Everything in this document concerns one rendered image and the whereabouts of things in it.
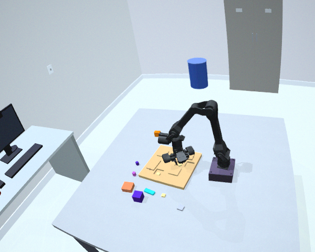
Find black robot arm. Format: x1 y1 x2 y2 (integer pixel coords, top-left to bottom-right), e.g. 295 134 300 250
158 100 230 170

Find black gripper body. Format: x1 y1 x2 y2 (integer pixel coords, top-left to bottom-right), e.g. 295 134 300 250
162 146 195 163

